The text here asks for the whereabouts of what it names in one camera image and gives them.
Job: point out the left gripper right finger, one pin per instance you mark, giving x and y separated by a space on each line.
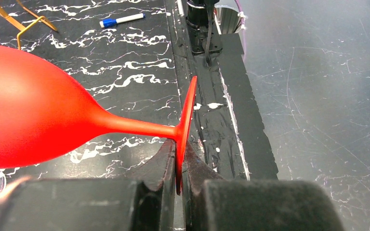
212 203

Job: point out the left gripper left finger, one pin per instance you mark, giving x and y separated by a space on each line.
143 201

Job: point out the red wine glass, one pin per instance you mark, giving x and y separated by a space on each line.
45 113

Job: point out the blue white marker pen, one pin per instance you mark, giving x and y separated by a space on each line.
113 22

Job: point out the aluminium frame rail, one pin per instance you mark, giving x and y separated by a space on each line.
227 19

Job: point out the gold wire glass rack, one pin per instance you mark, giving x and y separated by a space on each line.
22 29

